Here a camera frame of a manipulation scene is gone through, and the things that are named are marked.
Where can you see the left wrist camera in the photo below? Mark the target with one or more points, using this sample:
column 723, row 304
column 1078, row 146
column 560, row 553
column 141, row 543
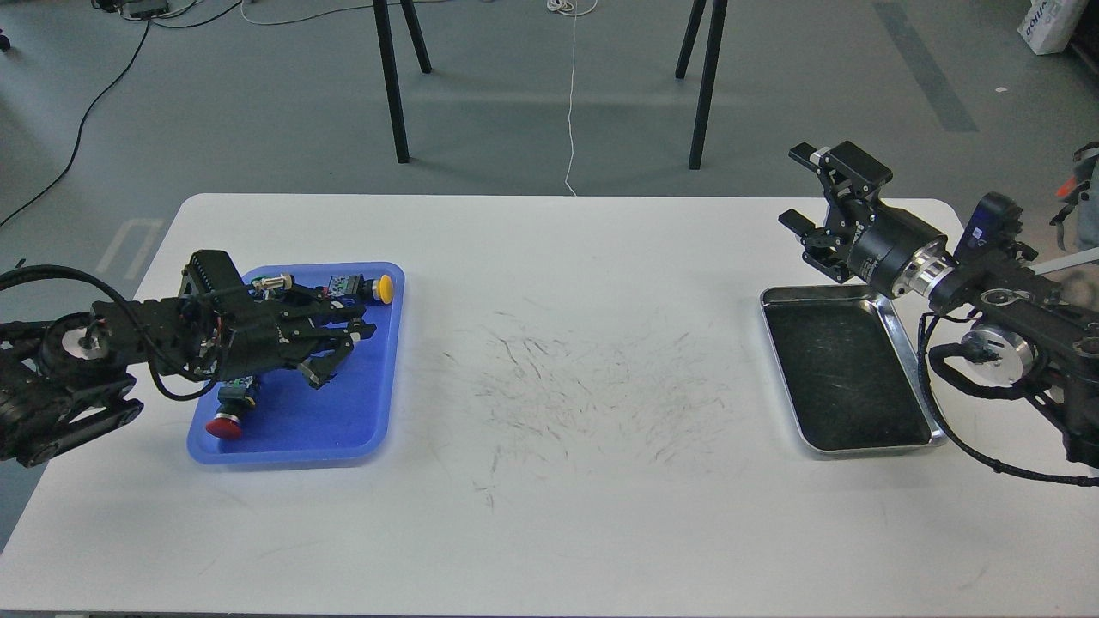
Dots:
column 211, row 279

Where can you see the silver metal tray black mat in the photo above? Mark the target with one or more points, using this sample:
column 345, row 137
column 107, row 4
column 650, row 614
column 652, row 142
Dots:
column 849, row 371

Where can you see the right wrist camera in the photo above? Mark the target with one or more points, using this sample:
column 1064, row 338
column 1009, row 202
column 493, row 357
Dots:
column 991, row 231

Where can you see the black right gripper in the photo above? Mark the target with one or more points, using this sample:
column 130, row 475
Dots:
column 895, row 253

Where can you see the blue plastic tray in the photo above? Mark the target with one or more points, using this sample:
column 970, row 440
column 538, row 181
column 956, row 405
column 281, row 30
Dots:
column 295, row 424

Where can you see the black table leg right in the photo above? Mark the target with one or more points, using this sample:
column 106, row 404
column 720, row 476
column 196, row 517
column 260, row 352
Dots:
column 710, row 64

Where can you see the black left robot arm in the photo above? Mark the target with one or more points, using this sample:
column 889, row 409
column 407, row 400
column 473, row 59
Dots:
column 69, row 381

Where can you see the black table leg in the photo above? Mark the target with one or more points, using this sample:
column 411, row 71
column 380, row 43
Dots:
column 710, row 64
column 390, row 72

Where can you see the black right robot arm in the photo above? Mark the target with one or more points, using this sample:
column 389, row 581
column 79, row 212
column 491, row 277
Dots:
column 996, row 329

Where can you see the red push button part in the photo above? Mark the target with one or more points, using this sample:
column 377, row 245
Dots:
column 236, row 399

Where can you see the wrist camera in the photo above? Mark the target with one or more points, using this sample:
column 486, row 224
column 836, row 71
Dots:
column 991, row 231
column 211, row 279

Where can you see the black table leg left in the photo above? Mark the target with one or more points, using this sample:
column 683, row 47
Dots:
column 390, row 72

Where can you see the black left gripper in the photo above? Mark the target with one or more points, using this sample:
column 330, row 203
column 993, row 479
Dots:
column 239, row 337

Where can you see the yellow push button part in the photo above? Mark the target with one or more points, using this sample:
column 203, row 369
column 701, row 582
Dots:
column 357, row 289

